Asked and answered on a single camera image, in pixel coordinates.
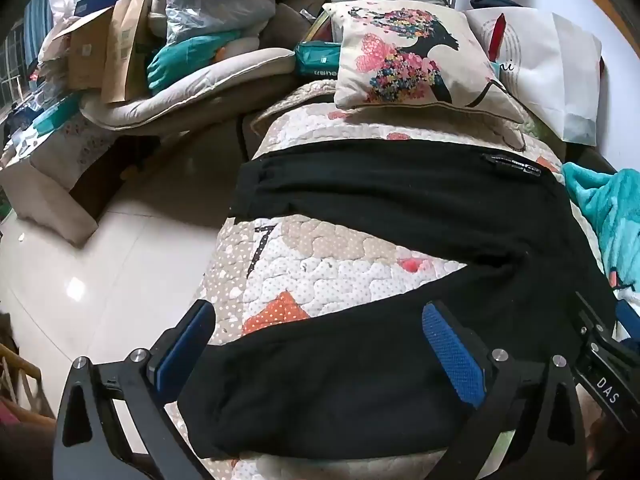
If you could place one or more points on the beige padded cushion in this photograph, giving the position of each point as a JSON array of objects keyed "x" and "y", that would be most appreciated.
[{"x": 200, "y": 90}]

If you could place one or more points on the teal fleece blanket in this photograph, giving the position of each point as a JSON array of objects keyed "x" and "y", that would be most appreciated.
[{"x": 610, "y": 210}]

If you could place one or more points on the teal cloth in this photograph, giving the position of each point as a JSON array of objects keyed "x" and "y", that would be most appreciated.
[{"x": 170, "y": 62}]

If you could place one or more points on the cardboard box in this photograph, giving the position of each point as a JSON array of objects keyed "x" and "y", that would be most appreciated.
[{"x": 85, "y": 50}]

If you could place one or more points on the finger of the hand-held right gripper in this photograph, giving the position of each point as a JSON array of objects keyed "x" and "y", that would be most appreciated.
[{"x": 597, "y": 317}]

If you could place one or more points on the brown paper bag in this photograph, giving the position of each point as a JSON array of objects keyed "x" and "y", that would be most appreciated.
[{"x": 122, "y": 45}]

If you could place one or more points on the teal packet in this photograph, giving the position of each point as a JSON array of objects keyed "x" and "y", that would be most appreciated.
[
  {"x": 317, "y": 57},
  {"x": 52, "y": 115}
]

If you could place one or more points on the window grille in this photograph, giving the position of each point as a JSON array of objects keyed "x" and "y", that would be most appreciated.
[{"x": 10, "y": 60}]

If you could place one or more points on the wooden chair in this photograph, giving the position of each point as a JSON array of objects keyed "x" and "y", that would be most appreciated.
[{"x": 25, "y": 370}]

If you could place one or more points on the teal curtain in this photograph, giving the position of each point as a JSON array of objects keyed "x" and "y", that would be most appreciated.
[{"x": 37, "y": 25}]

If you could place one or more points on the navy cloth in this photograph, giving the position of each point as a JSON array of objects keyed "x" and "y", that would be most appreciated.
[{"x": 492, "y": 1}]

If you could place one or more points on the heart patterned quilted blanket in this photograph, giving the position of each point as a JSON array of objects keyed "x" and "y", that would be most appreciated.
[{"x": 320, "y": 270}]

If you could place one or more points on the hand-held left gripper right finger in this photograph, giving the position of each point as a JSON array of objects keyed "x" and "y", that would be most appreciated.
[{"x": 452, "y": 355}]

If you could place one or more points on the floral printed cushion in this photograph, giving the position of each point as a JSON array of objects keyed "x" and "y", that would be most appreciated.
[{"x": 400, "y": 60}]

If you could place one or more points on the white paper bag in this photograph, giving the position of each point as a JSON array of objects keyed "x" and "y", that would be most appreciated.
[{"x": 540, "y": 60}]

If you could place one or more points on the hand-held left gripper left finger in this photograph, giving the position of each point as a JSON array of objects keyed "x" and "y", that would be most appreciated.
[{"x": 185, "y": 350}]

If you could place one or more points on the beige sofa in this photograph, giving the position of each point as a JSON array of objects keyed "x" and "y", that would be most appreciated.
[{"x": 50, "y": 200}]

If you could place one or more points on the black pants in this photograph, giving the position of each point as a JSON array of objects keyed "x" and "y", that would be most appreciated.
[{"x": 400, "y": 190}]

